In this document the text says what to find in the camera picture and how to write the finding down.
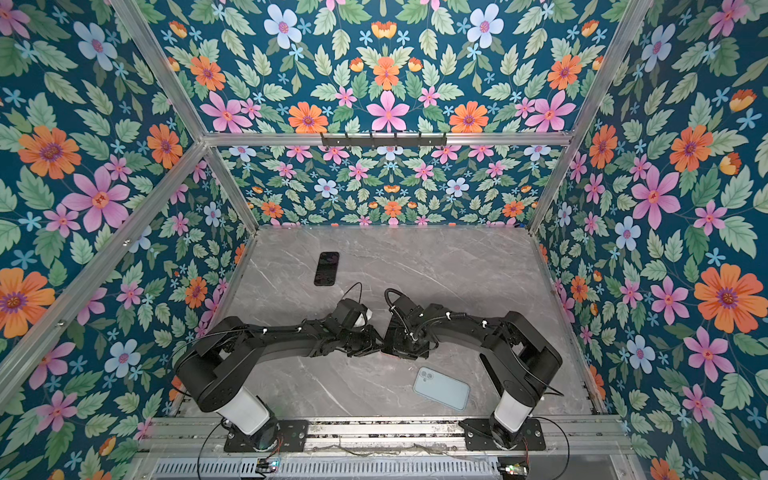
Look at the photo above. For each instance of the black hook rail bracket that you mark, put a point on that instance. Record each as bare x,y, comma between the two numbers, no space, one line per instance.
371,140

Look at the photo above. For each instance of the aluminium front rail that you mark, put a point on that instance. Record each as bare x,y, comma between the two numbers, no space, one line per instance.
446,435

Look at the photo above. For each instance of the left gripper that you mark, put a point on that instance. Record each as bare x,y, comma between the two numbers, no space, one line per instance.
374,342

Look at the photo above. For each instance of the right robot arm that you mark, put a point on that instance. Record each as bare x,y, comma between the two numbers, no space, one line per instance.
519,360

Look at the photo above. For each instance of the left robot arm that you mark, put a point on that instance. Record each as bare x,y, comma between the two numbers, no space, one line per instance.
215,368

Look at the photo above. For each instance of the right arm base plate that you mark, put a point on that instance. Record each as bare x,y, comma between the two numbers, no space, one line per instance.
489,435

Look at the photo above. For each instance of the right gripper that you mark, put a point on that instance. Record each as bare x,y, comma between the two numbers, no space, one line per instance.
396,350

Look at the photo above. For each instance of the white vented cable duct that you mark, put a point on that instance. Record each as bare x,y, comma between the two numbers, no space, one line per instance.
327,468

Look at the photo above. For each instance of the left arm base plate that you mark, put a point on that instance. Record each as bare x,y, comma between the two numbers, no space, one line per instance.
276,435

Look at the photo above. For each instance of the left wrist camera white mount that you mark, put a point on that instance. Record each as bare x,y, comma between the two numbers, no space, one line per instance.
363,318

